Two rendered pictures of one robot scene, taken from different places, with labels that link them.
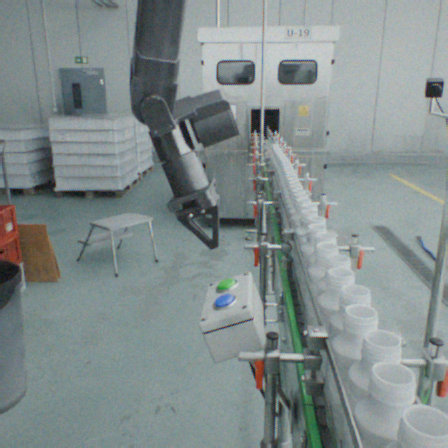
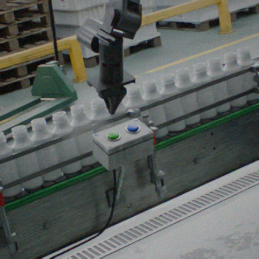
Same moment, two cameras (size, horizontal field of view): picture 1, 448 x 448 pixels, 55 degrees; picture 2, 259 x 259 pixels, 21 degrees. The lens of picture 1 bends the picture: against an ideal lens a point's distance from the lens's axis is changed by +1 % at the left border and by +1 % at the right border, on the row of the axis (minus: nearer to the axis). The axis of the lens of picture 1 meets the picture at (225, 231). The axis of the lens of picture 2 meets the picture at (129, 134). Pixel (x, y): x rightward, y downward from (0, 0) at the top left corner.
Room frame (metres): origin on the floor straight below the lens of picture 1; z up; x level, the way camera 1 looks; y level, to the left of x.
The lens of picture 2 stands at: (1.51, 1.44, 1.65)
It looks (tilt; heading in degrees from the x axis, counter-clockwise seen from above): 18 degrees down; 238
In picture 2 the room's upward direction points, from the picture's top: 11 degrees counter-clockwise
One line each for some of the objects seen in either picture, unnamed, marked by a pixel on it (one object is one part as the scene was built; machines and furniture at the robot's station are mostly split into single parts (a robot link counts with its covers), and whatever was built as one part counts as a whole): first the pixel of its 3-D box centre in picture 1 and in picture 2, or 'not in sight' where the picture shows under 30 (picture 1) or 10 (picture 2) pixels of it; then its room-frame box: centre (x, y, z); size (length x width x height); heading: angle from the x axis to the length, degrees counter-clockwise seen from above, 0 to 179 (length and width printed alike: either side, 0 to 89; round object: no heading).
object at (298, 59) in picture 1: (263, 130); not in sight; (5.48, -0.47, 1.05); 1.60 x 1.40 x 2.10; 177
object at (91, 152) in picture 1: (97, 153); not in sight; (6.99, 2.05, 0.59); 1.24 x 1.03 x 1.17; 179
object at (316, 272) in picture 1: (324, 290); (65, 142); (0.69, -0.17, 1.08); 0.06 x 0.06 x 0.17
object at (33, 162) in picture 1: (16, 157); not in sight; (7.17, 3.43, 0.50); 1.23 x 1.05 x 1.00; 175
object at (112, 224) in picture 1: (115, 239); not in sight; (3.68, 0.98, 0.21); 0.61 x 0.47 x 0.41; 50
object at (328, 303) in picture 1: (336, 324); (103, 128); (0.58, -0.17, 1.08); 0.06 x 0.06 x 0.17
